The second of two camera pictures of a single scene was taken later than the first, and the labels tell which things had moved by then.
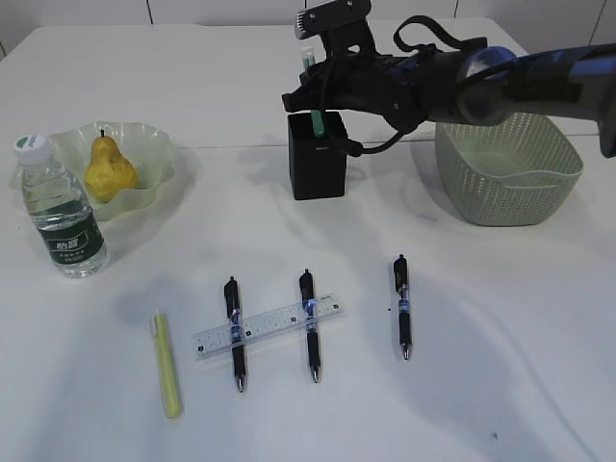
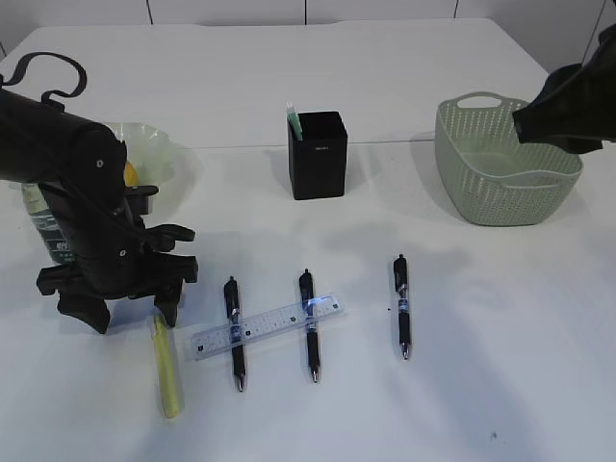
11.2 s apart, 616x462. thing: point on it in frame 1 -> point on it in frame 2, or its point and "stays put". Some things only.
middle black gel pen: x=306 y=288 stays put
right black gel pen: x=400 y=275 stays put
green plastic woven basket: x=512 y=172 stays put
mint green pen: x=317 y=115 -> x=293 y=118
